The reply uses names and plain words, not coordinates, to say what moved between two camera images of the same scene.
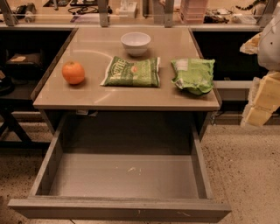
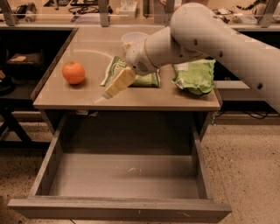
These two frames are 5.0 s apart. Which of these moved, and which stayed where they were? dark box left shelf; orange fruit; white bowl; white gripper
Moved: white gripper
Stayed: white bowl; dark box left shelf; orange fruit
